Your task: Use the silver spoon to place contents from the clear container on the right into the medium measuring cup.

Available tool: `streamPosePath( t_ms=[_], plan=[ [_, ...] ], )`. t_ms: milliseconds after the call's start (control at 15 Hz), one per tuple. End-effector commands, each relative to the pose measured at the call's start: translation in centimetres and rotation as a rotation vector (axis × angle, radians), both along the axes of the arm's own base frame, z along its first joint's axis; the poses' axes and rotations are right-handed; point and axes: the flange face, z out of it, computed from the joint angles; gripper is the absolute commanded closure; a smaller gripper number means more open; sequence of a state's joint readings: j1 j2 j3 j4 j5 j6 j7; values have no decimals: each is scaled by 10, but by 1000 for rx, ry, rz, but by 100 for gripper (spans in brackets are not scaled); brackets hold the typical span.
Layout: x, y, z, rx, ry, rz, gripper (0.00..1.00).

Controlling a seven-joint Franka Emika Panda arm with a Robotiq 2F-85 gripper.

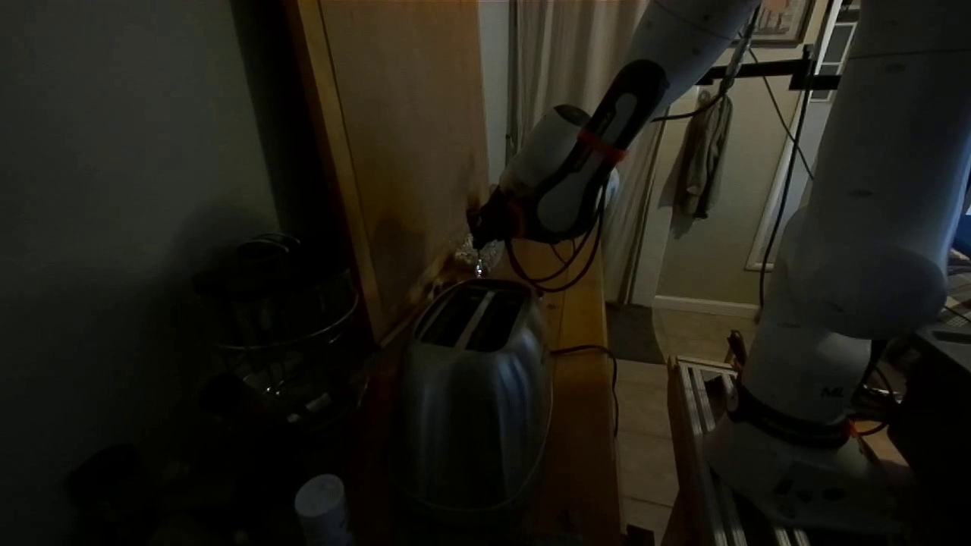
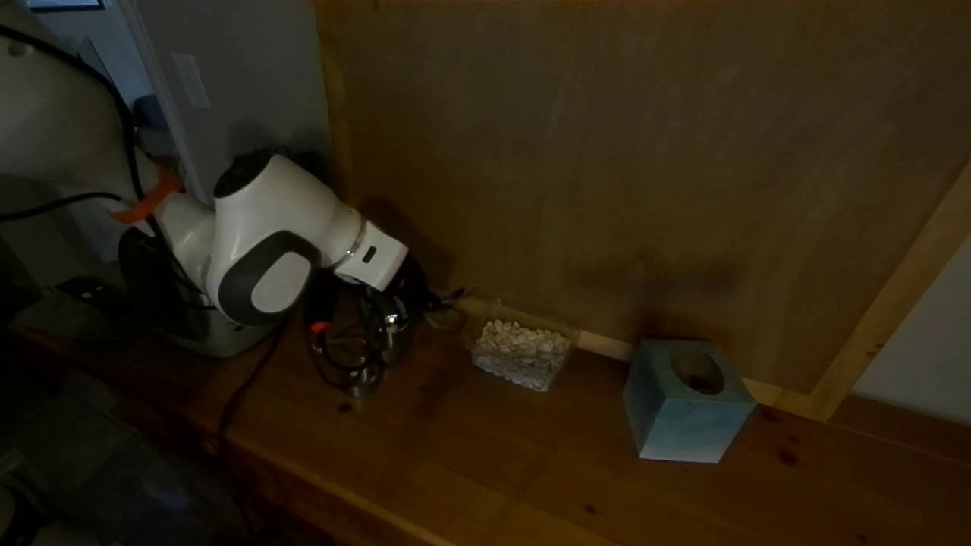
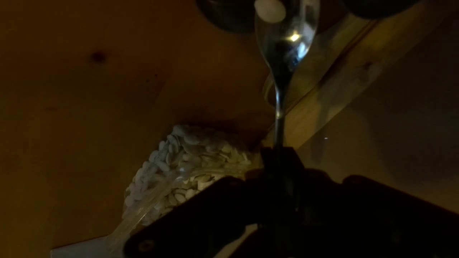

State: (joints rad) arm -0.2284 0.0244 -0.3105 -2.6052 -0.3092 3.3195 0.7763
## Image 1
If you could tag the white cylindrical cup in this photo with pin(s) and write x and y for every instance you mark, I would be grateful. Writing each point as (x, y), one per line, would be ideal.
(321, 511)

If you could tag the black horizontal bar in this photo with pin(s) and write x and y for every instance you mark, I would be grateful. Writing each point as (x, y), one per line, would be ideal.
(768, 69)

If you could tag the aluminium mounting frame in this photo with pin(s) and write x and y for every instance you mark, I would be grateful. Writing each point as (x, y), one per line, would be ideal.
(698, 457)

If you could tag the framed wall picture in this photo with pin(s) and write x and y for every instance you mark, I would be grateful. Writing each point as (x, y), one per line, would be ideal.
(784, 20)

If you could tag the silver toaster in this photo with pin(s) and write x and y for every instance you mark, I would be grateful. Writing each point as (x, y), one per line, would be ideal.
(471, 396)

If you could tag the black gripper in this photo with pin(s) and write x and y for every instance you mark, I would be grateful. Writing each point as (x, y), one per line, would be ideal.
(497, 220)

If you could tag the light window curtain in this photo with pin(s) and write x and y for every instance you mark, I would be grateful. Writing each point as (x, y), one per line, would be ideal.
(549, 61)

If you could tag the silver metal spoon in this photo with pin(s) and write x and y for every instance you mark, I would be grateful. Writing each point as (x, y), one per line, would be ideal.
(480, 261)

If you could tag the large wooden board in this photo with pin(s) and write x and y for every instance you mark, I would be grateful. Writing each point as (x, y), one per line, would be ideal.
(403, 151)

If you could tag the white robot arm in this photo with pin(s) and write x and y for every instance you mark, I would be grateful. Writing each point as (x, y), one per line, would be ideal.
(869, 200)

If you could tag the hanging grey cloth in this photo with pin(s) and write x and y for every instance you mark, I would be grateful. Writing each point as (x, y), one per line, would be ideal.
(703, 154)

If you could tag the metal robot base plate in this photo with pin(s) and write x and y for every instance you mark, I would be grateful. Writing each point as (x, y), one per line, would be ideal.
(800, 485)

